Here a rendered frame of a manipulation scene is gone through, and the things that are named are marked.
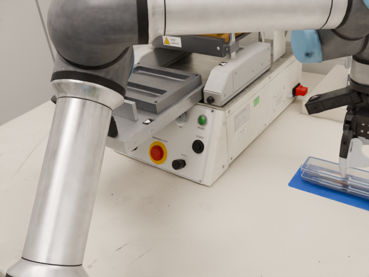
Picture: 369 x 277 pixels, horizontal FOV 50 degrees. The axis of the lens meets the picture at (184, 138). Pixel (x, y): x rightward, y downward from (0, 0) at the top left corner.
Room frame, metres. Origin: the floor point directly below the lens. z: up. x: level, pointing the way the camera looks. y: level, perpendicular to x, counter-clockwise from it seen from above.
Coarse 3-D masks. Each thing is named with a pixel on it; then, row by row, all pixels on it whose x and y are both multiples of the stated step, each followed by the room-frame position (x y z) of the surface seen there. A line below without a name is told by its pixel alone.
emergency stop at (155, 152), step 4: (152, 148) 0.87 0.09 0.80; (156, 148) 0.86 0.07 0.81; (160, 148) 0.86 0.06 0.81; (152, 152) 0.87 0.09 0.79; (156, 152) 0.86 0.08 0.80; (160, 152) 0.85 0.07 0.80; (152, 156) 0.86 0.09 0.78; (156, 156) 0.85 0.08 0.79; (160, 156) 0.85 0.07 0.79; (156, 160) 0.85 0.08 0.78
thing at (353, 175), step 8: (312, 160) 0.75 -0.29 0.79; (320, 160) 0.74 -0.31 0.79; (304, 168) 0.72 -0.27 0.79; (312, 168) 0.72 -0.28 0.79; (320, 168) 0.71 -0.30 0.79; (328, 168) 0.71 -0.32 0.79; (336, 168) 0.71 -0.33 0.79; (352, 168) 0.70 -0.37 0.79; (336, 176) 0.68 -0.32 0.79; (352, 176) 0.67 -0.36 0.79; (360, 176) 0.67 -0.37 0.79; (368, 176) 0.66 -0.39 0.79; (360, 184) 0.64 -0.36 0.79; (368, 184) 0.64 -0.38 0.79
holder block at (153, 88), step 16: (144, 64) 0.97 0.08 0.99; (128, 80) 0.88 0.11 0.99; (144, 80) 0.87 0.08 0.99; (160, 80) 0.86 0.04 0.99; (176, 80) 0.88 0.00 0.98; (192, 80) 0.84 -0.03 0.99; (128, 96) 0.79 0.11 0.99; (144, 96) 0.78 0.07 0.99; (160, 96) 0.77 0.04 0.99; (176, 96) 0.79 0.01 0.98; (160, 112) 0.75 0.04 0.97
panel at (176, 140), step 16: (192, 112) 0.85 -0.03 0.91; (208, 112) 0.82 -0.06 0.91; (176, 128) 0.86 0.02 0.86; (192, 128) 0.83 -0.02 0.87; (208, 128) 0.81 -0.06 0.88; (144, 144) 0.90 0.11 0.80; (160, 144) 0.87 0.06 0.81; (176, 144) 0.84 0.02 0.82; (208, 144) 0.79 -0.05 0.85; (144, 160) 0.88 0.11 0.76; (160, 160) 0.85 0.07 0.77; (192, 160) 0.80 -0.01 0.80; (192, 176) 0.78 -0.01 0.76
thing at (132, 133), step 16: (192, 96) 0.82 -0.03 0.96; (112, 112) 0.77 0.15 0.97; (128, 112) 0.73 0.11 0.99; (144, 112) 0.76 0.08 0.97; (176, 112) 0.77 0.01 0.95; (128, 128) 0.70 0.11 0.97; (144, 128) 0.69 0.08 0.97; (160, 128) 0.73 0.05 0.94; (112, 144) 0.67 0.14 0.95; (128, 144) 0.66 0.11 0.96
